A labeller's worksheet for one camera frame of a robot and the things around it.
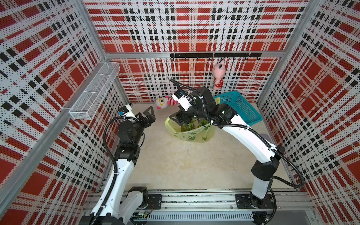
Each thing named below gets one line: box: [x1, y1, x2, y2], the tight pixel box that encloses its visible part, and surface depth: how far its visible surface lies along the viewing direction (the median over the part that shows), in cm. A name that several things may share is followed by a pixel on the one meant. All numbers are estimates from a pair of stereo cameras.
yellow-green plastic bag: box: [165, 116, 216, 143], surface depth 82 cm
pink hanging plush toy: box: [212, 59, 226, 91], surface depth 95 cm
